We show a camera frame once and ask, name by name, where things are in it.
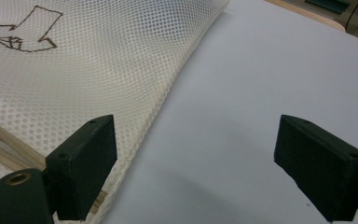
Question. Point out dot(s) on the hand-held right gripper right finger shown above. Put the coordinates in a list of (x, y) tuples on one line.
[(320, 168)]

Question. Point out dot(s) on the light wooden table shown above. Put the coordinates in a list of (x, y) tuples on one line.
[(307, 13)]

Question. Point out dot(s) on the cream mesh laundry bag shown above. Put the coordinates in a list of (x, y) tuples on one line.
[(105, 68)]

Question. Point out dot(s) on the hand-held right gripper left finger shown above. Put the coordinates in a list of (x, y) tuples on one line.
[(84, 161)]

